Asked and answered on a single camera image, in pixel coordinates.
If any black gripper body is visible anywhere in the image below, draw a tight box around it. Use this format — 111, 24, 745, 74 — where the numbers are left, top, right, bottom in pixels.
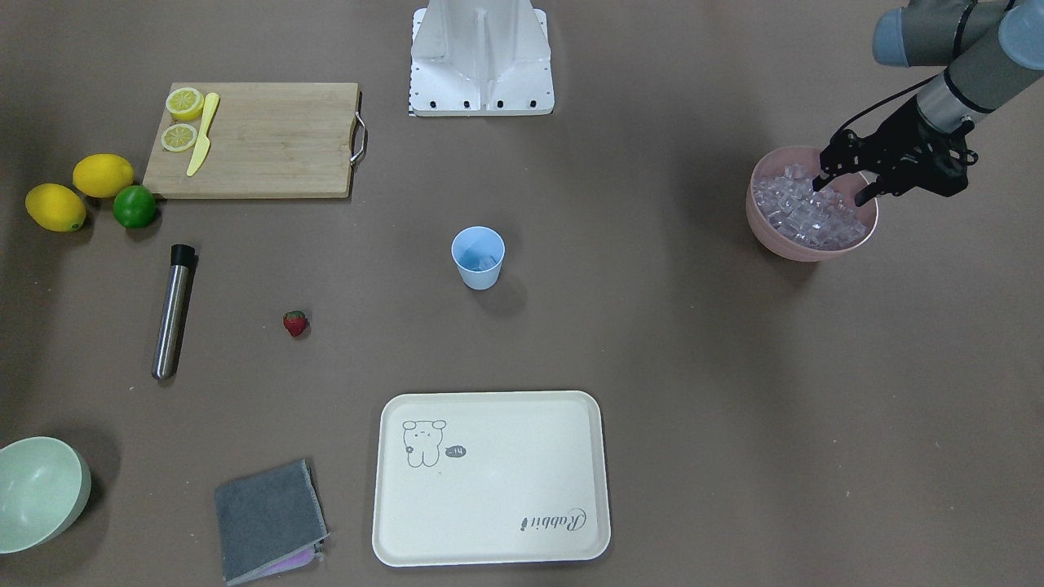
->
820, 99, 980, 197

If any ice cube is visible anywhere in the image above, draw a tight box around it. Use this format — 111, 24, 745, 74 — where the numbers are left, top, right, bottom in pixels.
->
473, 255, 500, 272

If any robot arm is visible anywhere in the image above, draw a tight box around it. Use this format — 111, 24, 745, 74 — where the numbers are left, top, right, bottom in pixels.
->
812, 1, 1043, 205

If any clear ice cubes pile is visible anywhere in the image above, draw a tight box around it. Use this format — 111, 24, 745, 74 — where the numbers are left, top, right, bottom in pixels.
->
753, 164, 869, 250

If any light blue plastic cup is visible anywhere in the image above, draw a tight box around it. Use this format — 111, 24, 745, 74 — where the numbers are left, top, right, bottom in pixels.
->
450, 226, 506, 291

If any pink bowl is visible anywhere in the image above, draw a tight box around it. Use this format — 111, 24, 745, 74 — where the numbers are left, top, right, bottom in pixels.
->
745, 146, 879, 263

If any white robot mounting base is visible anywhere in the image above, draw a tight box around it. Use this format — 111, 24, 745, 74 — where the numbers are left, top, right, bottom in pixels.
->
408, 1, 555, 117

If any cream rabbit serving tray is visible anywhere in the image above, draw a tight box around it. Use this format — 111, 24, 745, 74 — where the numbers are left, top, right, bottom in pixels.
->
370, 391, 612, 567

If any red strawberry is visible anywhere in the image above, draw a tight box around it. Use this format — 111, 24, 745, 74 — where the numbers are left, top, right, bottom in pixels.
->
282, 311, 309, 338

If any lemon slice upper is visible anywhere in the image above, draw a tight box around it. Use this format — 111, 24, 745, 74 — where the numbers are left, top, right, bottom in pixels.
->
165, 86, 205, 122

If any lemon slice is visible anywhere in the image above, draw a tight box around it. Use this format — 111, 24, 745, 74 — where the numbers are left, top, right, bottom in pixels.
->
160, 123, 198, 152
165, 86, 205, 122

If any grey folded cloth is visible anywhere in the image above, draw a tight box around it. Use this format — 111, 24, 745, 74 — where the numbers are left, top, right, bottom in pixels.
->
214, 457, 329, 586

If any lemon slice lower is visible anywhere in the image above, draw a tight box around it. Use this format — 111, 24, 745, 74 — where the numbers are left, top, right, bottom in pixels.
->
160, 123, 198, 152

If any green lime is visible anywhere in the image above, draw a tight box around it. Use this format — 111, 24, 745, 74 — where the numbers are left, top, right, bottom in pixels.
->
112, 185, 157, 229

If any yellow lemon near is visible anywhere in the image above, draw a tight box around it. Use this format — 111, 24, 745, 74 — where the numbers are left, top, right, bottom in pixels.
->
73, 152, 135, 198

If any yellow lemon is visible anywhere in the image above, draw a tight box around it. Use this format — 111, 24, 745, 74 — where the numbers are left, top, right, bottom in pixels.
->
24, 183, 88, 232
73, 152, 135, 198

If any yellow lemon far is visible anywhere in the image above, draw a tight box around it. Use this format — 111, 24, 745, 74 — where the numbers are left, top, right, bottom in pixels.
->
24, 183, 88, 232

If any mint green bowl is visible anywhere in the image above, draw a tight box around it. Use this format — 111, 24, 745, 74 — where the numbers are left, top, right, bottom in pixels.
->
1, 437, 92, 554

